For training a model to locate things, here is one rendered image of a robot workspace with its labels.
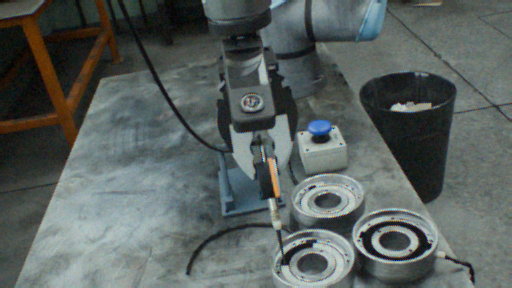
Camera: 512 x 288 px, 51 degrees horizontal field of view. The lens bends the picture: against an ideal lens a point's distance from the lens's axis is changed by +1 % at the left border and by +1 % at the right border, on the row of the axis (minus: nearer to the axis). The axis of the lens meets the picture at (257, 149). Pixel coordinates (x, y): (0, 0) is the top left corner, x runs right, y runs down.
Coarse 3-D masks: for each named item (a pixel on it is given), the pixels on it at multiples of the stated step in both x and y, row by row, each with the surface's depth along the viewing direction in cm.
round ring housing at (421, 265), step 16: (416, 224) 70; (432, 224) 68; (384, 240) 70; (400, 240) 70; (416, 240) 67; (432, 240) 67; (368, 256) 65; (432, 256) 64; (368, 272) 67; (384, 272) 64; (400, 272) 64; (416, 272) 64
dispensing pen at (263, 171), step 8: (256, 136) 67; (256, 144) 67; (264, 144) 67; (264, 152) 67; (264, 160) 67; (256, 168) 65; (264, 168) 65; (264, 176) 65; (264, 184) 65; (272, 184) 65; (264, 192) 65; (272, 192) 65; (272, 200) 66; (272, 208) 66; (272, 216) 66; (280, 224) 67; (280, 232) 67; (280, 240) 66; (280, 248) 66
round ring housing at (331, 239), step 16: (288, 240) 70; (304, 240) 70; (320, 240) 70; (336, 240) 69; (272, 256) 67; (304, 256) 68; (320, 256) 68; (352, 256) 65; (272, 272) 65; (352, 272) 64
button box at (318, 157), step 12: (300, 132) 92; (336, 132) 90; (300, 144) 90; (312, 144) 88; (324, 144) 87; (336, 144) 87; (312, 156) 86; (324, 156) 87; (336, 156) 87; (312, 168) 88; (324, 168) 88; (336, 168) 88
